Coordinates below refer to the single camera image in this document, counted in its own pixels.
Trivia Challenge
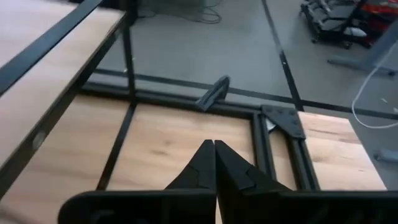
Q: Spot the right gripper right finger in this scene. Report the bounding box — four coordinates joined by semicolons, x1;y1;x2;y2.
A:
215;139;398;224

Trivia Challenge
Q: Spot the grey desk leg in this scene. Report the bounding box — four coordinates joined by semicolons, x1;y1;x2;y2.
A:
327;21;398;78

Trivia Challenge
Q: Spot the black table frame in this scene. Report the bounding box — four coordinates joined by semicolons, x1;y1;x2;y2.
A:
80;81;322;192

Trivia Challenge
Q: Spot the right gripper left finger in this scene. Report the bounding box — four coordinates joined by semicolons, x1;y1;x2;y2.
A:
58;139;217;224

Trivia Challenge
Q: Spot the white floor cable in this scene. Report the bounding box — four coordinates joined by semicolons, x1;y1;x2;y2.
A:
351;39;398;130

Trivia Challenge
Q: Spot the wooden shelf with black frame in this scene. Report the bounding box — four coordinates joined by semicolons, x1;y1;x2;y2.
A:
0;0;138;200

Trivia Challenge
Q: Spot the black floor cable coil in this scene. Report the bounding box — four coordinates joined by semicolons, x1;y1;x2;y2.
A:
136;0;224;26

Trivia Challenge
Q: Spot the dark grey frame clip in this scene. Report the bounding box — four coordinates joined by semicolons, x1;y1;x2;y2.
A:
195;75;231;113

